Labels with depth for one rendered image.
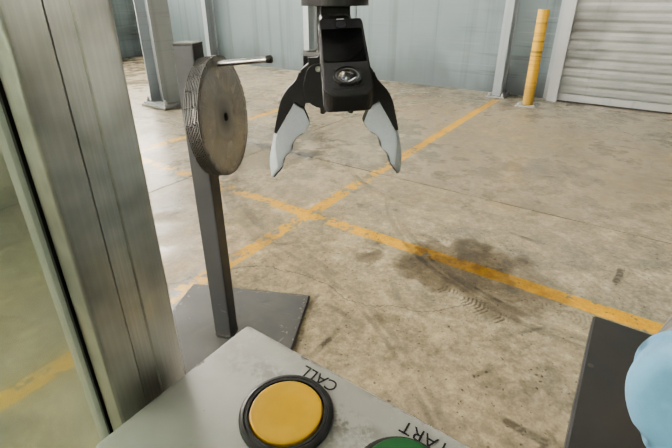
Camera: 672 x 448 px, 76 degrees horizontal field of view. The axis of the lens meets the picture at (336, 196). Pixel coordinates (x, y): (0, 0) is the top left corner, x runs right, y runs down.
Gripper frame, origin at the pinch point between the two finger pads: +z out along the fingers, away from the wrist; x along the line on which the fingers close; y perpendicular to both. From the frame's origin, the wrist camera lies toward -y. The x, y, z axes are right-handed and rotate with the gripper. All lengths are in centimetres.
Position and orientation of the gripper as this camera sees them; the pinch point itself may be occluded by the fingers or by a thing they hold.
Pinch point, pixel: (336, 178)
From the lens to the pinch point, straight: 51.0
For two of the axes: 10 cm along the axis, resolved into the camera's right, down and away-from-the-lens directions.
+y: -0.8, -4.2, 9.1
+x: -10.0, 0.3, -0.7
